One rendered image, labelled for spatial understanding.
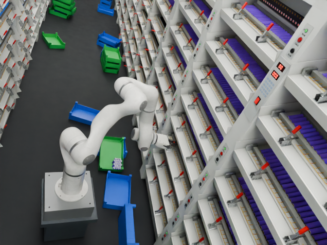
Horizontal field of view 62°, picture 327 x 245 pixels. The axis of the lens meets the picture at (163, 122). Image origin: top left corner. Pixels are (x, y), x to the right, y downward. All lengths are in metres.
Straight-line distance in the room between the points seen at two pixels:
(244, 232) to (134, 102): 0.77
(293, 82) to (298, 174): 0.32
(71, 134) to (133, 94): 0.38
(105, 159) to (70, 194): 0.78
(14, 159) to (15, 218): 0.51
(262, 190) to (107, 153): 1.59
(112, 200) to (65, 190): 0.62
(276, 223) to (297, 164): 0.23
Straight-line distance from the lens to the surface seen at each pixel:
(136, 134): 1.76
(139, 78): 3.06
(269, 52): 1.23
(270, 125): 1.14
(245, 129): 1.21
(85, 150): 1.39
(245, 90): 1.30
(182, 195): 1.74
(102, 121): 1.41
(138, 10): 3.78
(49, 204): 1.70
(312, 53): 1.10
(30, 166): 2.36
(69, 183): 1.63
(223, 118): 1.40
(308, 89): 1.05
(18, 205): 2.15
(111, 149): 2.47
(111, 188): 2.30
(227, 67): 1.45
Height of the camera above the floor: 1.81
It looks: 35 degrees down
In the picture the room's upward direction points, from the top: 25 degrees clockwise
